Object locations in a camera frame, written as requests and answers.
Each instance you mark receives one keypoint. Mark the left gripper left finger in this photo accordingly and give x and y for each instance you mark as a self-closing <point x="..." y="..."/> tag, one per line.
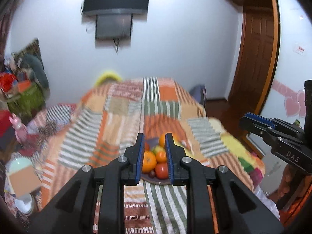
<point x="72" y="209"/>

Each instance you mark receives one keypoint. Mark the pink toy figure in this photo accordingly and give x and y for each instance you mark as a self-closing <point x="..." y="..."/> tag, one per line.
<point x="20" y="129"/>

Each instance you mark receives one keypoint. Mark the red tomato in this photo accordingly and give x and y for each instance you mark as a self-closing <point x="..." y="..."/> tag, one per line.
<point x="146" y="146"/>
<point x="161" y="171"/>

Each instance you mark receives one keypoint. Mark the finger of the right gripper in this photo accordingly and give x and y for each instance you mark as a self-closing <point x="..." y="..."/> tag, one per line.
<point x="252" y="128"/>
<point x="260" y="120"/>

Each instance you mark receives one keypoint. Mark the yellow curved headboard tube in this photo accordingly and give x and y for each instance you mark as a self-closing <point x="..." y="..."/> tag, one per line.
<point x="108" y="76"/>

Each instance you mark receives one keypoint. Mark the striped patchwork bed cover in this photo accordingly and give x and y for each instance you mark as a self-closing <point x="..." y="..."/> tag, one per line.
<point x="108" y="119"/>

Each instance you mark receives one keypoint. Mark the dark red grape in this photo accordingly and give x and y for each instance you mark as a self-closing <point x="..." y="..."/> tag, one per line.
<point x="152" y="174"/>

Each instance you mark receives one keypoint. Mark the camouflage cushion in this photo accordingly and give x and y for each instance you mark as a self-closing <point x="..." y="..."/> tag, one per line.
<point x="32" y="48"/>

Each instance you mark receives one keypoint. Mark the brown wooden door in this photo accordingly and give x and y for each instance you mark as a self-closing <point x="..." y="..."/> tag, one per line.
<point x="255" y="66"/>

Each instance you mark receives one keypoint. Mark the small mandarin orange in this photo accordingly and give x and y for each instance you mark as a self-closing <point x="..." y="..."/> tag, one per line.
<point x="161" y="156"/>

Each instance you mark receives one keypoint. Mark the purple grey backpack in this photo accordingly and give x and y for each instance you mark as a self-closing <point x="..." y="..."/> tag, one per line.
<point x="198" y="92"/>

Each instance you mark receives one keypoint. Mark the grey green plush toy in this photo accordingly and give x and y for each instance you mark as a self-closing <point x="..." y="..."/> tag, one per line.
<point x="35" y="71"/>

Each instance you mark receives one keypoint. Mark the yellow banana piece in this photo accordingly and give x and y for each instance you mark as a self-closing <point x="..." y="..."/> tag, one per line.
<point x="157" y="149"/>

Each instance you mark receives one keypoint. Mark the red bag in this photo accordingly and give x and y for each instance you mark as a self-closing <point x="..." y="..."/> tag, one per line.
<point x="6" y="80"/>

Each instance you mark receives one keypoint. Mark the large orange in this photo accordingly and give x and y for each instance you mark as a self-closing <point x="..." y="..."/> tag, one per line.
<point x="162" y="139"/>
<point x="149" y="162"/>

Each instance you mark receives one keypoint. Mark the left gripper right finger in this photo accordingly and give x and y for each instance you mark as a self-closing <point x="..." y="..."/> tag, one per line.
<point x="217" y="200"/>

